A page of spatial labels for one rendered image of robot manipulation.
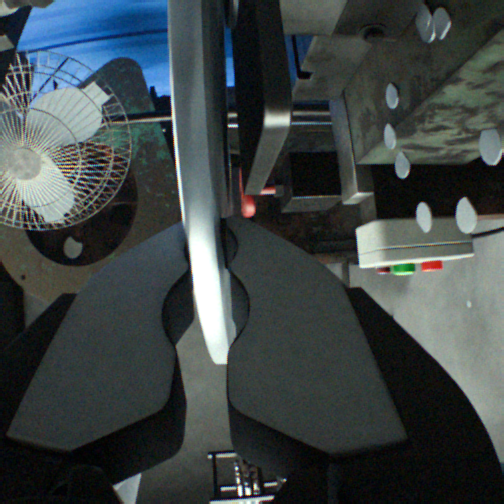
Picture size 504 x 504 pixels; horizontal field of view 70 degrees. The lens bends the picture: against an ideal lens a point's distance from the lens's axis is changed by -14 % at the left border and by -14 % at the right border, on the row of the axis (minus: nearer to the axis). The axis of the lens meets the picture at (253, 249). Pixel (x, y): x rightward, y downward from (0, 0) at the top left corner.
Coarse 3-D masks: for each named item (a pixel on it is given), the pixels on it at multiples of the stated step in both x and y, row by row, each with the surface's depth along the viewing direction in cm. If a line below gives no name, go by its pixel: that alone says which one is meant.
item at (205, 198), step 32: (192, 0) 8; (192, 32) 8; (224, 32) 31; (192, 64) 8; (224, 64) 27; (192, 96) 8; (224, 96) 28; (192, 128) 8; (224, 128) 28; (192, 160) 9; (224, 160) 27; (192, 192) 9; (224, 192) 16; (192, 224) 10; (192, 256) 10; (224, 288) 12; (224, 320) 12; (224, 352) 15
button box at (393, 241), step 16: (368, 224) 46; (384, 224) 44; (400, 224) 44; (416, 224) 44; (432, 224) 45; (448, 224) 45; (368, 240) 46; (384, 240) 44; (400, 240) 44; (416, 240) 44; (432, 240) 44; (448, 240) 45; (464, 240) 45; (368, 256) 47; (384, 256) 44; (400, 256) 44; (416, 256) 44; (432, 256) 44; (448, 256) 44; (464, 256) 45
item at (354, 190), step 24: (336, 120) 49; (336, 144) 51; (360, 168) 45; (384, 168) 46; (432, 168) 48; (456, 168) 48; (480, 168) 48; (360, 192) 45; (384, 192) 46; (408, 192) 46; (432, 192) 46; (456, 192) 47; (480, 192) 47; (384, 216) 45; (408, 216) 46; (432, 216) 46; (480, 216) 48
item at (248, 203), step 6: (240, 168) 55; (240, 174) 55; (240, 180) 57; (240, 186) 58; (264, 186) 55; (270, 186) 56; (240, 192) 58; (264, 192) 56; (270, 192) 56; (246, 198) 53; (252, 198) 53; (246, 204) 53; (252, 204) 53; (246, 210) 54; (252, 210) 54; (246, 216) 57
